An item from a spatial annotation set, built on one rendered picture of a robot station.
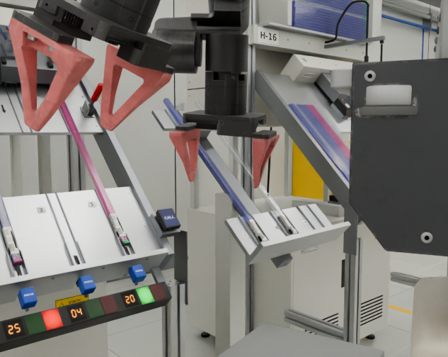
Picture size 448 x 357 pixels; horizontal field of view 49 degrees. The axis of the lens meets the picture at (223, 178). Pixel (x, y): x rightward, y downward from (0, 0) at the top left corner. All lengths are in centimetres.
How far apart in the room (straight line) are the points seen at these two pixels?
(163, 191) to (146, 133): 42
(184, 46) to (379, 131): 31
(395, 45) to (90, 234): 494
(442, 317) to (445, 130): 20
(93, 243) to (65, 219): 8
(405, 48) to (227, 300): 483
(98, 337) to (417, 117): 114
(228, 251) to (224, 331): 22
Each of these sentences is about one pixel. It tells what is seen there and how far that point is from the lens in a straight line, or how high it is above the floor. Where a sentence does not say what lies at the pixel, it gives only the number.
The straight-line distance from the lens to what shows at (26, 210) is 105.
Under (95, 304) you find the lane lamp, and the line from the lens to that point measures 98.
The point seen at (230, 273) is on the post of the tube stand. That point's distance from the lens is 133.
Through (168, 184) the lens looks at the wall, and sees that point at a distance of 344.
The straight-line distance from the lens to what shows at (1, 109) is 124.
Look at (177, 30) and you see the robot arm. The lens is 67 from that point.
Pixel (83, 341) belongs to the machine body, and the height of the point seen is 43.
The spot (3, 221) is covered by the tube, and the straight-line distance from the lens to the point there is 101.
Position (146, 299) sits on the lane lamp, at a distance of 102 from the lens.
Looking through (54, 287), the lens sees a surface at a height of 69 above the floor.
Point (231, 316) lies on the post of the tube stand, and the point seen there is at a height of 49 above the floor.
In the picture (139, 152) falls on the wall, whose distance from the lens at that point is 330.
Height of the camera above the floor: 99
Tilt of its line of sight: 6 degrees down
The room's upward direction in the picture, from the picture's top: straight up
